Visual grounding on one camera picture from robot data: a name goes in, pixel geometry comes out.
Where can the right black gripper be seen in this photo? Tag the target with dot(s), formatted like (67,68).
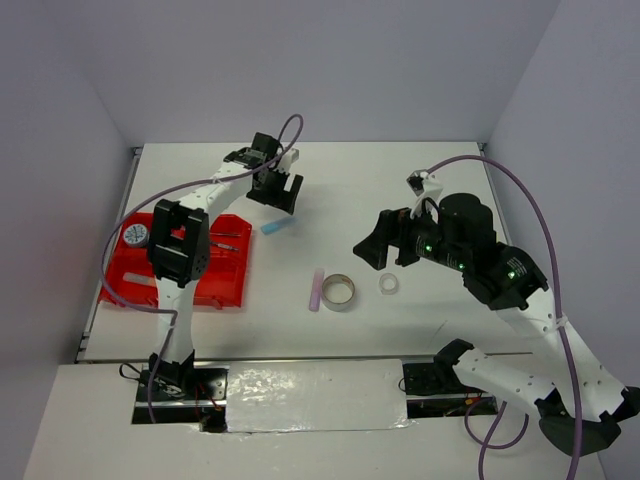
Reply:
(393,226)

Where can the large clear tape roll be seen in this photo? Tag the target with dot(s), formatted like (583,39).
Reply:
(338,292)

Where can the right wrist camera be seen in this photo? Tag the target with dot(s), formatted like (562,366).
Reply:
(427,190)

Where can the small clear tape roll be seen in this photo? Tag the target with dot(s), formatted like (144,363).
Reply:
(388,284)

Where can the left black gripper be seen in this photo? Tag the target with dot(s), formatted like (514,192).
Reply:
(281,198)

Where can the orange glue stick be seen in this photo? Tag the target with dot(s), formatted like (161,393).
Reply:
(138,279)

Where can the purple glue stick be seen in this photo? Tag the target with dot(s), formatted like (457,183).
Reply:
(316,290)

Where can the blue glue stick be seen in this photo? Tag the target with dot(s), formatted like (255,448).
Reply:
(275,226)

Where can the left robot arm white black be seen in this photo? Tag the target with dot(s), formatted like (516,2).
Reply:
(179,248)

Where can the blue gel pen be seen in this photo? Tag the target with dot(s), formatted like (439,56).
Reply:
(224,246)

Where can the blue white putty jar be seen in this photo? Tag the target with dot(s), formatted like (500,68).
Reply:
(136,236)

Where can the red compartment storage bin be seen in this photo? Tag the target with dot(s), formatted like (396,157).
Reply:
(222,284)

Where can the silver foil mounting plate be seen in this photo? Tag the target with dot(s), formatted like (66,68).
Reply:
(315,396)

